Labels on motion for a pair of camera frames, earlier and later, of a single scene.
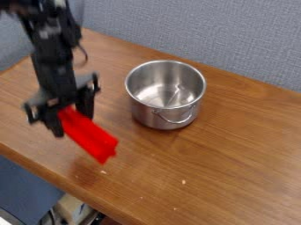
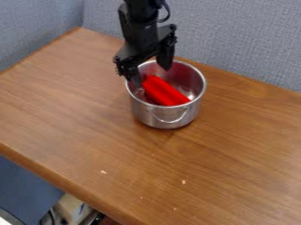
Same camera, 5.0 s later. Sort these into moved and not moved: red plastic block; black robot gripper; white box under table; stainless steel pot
Moved: black robot gripper; red plastic block
Not moved: stainless steel pot; white box under table
